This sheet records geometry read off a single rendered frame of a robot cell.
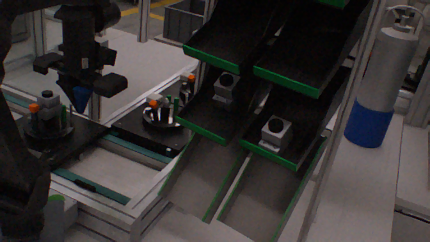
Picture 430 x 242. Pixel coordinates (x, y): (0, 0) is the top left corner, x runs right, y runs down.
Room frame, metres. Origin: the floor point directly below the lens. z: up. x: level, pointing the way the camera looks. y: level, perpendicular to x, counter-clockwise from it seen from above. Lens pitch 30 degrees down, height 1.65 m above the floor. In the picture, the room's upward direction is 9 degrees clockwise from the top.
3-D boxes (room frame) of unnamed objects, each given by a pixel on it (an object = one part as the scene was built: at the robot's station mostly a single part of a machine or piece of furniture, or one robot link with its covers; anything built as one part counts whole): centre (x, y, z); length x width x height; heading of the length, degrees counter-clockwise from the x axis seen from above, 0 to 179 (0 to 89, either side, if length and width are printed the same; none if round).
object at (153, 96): (1.16, 0.16, 1.01); 0.24 x 0.24 x 0.13; 70
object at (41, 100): (1.01, 0.47, 1.06); 0.08 x 0.04 x 0.07; 160
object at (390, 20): (5.96, -2.17, 0.40); 0.61 x 0.41 x 0.22; 66
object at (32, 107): (0.96, 0.48, 1.04); 0.04 x 0.02 x 0.08; 160
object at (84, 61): (0.72, 0.27, 1.33); 0.19 x 0.06 x 0.08; 70
